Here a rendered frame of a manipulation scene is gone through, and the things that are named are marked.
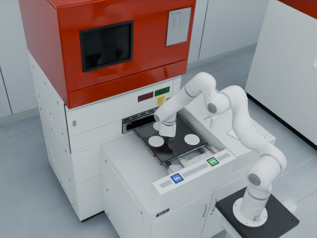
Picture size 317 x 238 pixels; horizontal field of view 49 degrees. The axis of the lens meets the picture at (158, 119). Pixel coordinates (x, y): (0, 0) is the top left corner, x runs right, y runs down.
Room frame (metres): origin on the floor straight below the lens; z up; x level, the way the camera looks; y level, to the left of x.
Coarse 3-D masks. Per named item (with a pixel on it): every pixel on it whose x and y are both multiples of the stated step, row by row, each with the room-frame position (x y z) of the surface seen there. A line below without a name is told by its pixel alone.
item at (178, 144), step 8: (176, 120) 1.86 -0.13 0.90; (136, 128) 1.74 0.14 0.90; (144, 128) 1.75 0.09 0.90; (152, 128) 1.75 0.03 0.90; (176, 128) 1.78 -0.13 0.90; (184, 128) 1.78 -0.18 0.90; (144, 136) 1.67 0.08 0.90; (160, 136) 1.68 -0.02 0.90; (176, 136) 1.70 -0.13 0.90; (184, 136) 1.70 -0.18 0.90; (168, 144) 1.61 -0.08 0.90; (176, 144) 1.62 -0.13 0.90; (184, 144) 1.63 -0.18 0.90; (200, 144) 1.64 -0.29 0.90; (160, 152) 1.54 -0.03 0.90; (168, 152) 1.55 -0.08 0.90; (176, 152) 1.55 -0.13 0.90; (184, 152) 1.56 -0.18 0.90; (160, 160) 1.47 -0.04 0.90
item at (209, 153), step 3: (204, 153) 1.58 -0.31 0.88; (207, 153) 1.58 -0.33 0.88; (210, 153) 1.59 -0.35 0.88; (198, 156) 1.55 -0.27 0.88; (201, 156) 1.55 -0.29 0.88; (204, 156) 1.56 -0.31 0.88; (207, 156) 1.56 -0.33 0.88; (192, 159) 1.52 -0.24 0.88; (195, 159) 1.53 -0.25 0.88; (198, 159) 1.53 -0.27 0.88; (201, 159) 1.53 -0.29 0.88; (189, 162) 1.49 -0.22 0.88; (192, 162) 1.49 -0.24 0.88; (177, 165) 1.46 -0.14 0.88; (177, 168) 1.44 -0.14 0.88; (168, 171) 1.41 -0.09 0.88; (168, 174) 1.41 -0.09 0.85
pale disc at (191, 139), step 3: (186, 135) 1.72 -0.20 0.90; (189, 135) 1.72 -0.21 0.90; (192, 135) 1.72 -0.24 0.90; (195, 135) 1.72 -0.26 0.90; (186, 138) 1.68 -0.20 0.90; (189, 138) 1.69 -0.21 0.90; (192, 138) 1.69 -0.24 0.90; (195, 138) 1.69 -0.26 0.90; (198, 138) 1.70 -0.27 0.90; (186, 141) 1.66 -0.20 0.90; (189, 141) 1.66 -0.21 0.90; (192, 141) 1.66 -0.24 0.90; (195, 141) 1.67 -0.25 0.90; (198, 141) 1.67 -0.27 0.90; (192, 144) 1.63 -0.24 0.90
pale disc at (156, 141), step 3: (150, 138) 1.65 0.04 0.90; (153, 138) 1.66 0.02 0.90; (156, 138) 1.66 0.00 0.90; (159, 138) 1.66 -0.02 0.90; (162, 138) 1.66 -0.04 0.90; (150, 141) 1.63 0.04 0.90; (153, 141) 1.63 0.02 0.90; (156, 141) 1.63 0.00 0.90; (159, 141) 1.63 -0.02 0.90; (162, 141) 1.64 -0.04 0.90; (150, 144) 1.60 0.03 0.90; (153, 144) 1.60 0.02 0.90; (156, 144) 1.60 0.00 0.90; (159, 144) 1.60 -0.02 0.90; (162, 144) 1.61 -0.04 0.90
